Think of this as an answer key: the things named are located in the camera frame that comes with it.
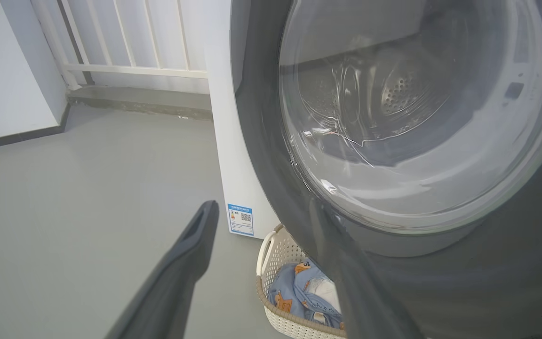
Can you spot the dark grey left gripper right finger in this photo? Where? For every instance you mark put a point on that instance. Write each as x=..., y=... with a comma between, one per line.
x=365, y=301

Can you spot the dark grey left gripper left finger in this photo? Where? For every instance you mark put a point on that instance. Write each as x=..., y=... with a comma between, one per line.
x=181, y=268

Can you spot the white garment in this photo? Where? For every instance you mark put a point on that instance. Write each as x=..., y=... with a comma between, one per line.
x=327, y=292

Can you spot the blue bear-print garment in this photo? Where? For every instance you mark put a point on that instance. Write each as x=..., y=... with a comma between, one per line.
x=282, y=287
x=313, y=278

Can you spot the dark round glass washer door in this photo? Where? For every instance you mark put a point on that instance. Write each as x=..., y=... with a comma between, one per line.
x=511, y=263

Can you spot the cream perforated laundry basket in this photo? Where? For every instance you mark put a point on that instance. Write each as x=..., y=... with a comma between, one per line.
x=278, y=249

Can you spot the white front-load washing machine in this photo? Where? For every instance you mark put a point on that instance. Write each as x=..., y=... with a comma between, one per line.
x=233, y=141

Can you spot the blue energy label sticker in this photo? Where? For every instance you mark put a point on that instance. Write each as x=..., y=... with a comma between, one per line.
x=240, y=220

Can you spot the grey concrete curb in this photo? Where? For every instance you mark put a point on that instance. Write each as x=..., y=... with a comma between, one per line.
x=158, y=101

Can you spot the white metal railing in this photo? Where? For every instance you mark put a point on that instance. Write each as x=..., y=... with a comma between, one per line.
x=134, y=70

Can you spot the steel perforated washer drum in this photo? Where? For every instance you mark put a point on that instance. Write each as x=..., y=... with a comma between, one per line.
x=402, y=89

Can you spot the grey vertical post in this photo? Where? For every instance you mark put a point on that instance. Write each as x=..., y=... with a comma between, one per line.
x=75, y=42

